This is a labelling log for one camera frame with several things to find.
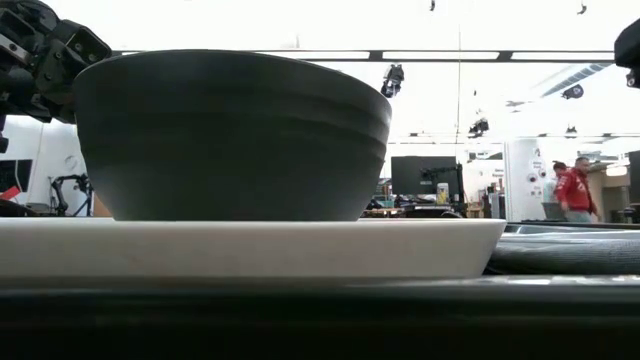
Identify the black bowl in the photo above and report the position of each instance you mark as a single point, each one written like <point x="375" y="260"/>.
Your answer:
<point x="225" y="140"/>

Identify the grey napkin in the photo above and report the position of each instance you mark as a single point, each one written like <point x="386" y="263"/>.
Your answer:
<point x="565" y="255"/>

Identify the white round plate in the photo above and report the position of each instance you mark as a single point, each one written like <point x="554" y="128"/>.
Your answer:
<point x="250" y="250"/>

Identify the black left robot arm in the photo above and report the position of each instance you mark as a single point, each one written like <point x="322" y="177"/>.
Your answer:
<point x="25" y="10"/>

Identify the black background robot arm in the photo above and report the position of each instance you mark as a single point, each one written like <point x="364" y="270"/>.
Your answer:
<point x="70" y="177"/>

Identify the black serving tray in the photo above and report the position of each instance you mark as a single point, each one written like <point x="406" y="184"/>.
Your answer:
<point x="320" y="320"/>

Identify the red object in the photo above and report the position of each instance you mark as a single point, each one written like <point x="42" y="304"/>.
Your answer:
<point x="9" y="193"/>

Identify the hanging black ceiling device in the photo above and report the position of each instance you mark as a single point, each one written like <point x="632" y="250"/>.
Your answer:
<point x="478" y="127"/>

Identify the white pillar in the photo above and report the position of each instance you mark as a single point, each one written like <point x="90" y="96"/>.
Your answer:
<point x="520" y="200"/>

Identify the white yellow bottle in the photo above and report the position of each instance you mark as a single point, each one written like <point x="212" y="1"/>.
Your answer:
<point x="442" y="195"/>

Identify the black computer monitor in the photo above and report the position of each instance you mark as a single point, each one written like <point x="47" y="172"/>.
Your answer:
<point x="410" y="175"/>

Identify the cluttered background desk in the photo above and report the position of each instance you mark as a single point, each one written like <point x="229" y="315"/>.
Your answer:
<point x="430" y="212"/>

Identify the black hanging dome camera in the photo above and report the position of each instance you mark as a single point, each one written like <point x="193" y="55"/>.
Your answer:
<point x="573" y="91"/>

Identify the dark wall screen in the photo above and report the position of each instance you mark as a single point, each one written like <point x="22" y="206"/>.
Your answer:
<point x="10" y="175"/>

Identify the hanging overhead camera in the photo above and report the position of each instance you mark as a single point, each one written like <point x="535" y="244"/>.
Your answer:
<point x="393" y="75"/>

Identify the black overhead frame bar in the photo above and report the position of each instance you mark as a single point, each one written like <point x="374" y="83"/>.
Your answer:
<point x="376" y="55"/>

